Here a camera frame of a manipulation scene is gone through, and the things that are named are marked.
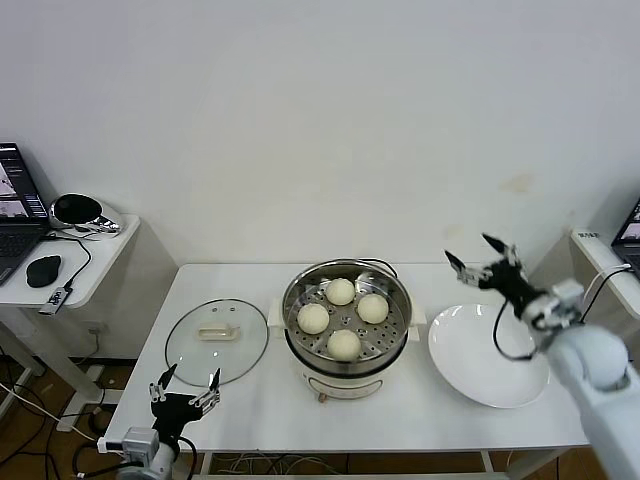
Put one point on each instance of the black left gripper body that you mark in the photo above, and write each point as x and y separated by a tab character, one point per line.
175	407

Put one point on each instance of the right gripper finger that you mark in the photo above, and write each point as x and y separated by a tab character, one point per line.
506	252
465	272

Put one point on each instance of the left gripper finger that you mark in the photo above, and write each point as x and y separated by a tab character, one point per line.
156	392
207	400

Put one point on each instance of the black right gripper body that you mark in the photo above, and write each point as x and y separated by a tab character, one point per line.
505	280

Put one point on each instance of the round glass pot lid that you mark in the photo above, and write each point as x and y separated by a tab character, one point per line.
220	350

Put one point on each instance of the white steamed baozi bun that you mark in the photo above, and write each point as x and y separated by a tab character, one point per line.
341	291
344	345
372	308
313	319

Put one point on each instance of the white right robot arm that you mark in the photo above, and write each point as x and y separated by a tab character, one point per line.
590	360

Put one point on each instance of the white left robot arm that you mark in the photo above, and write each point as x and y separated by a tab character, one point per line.
160	460

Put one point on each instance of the stainless steel steamer basket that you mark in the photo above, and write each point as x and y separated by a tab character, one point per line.
312	285

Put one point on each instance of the dark printed label sticker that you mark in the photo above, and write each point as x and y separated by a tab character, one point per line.
589	235

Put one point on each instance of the large white plate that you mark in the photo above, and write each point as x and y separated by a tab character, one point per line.
465	360

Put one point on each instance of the white side table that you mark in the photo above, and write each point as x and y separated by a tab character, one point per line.
595	252
105	260

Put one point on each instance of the open black laptop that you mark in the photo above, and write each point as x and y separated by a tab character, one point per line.
630	245
15	240

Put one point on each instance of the cream electric cooker pot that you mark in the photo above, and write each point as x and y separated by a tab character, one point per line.
345	387

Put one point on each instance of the black computer mouse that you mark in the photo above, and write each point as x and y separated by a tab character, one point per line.
44	270

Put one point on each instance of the shiny chrome dome device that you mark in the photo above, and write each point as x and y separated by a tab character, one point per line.
75	210

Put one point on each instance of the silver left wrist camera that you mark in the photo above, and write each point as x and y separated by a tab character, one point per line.
137	442

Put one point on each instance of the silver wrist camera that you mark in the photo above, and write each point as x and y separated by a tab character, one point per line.
557	302
137	442

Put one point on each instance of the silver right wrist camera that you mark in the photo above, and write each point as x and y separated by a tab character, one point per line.
557	302

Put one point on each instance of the white wall socket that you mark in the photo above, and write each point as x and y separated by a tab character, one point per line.
97	328

